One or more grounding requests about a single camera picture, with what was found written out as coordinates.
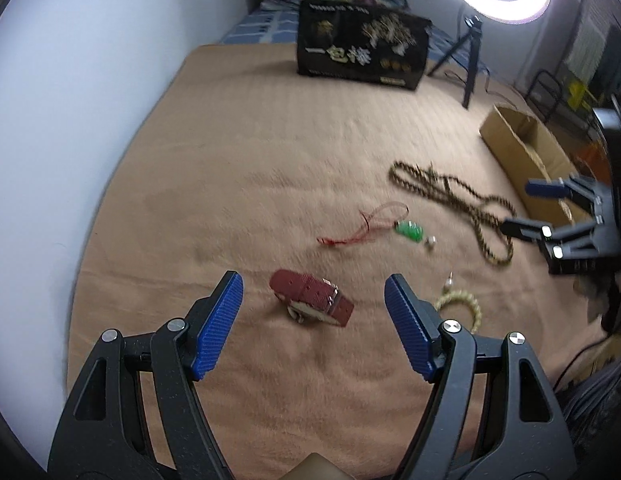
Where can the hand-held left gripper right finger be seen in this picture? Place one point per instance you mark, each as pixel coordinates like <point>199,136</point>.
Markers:
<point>408,330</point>

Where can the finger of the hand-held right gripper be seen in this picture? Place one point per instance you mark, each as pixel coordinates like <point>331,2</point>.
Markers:
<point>523,227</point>
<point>545,189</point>

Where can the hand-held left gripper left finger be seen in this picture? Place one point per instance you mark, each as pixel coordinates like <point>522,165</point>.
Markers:
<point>218,325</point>

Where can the cardboard box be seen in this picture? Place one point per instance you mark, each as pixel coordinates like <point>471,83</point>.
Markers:
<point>515,135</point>

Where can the pearl earring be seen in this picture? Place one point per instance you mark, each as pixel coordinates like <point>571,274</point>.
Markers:
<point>448,282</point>
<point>430,243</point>

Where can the orange cloth covered table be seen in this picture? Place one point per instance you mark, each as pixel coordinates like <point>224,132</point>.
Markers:
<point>593,157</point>

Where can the black coat rack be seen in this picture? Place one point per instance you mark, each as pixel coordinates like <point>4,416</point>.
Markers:
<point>540,95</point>

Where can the black tripod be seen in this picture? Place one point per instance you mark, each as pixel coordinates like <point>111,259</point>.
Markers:
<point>471,60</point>

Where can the striped towel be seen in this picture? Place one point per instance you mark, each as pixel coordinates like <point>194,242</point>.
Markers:
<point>590,45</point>

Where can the tan blanket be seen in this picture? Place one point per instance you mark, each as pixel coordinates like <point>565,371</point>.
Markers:
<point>240,160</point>

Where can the dark striped cloth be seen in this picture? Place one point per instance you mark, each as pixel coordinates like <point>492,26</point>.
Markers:
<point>600,420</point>

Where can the black printed bag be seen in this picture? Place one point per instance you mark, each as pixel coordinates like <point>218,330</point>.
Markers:
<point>340,50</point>

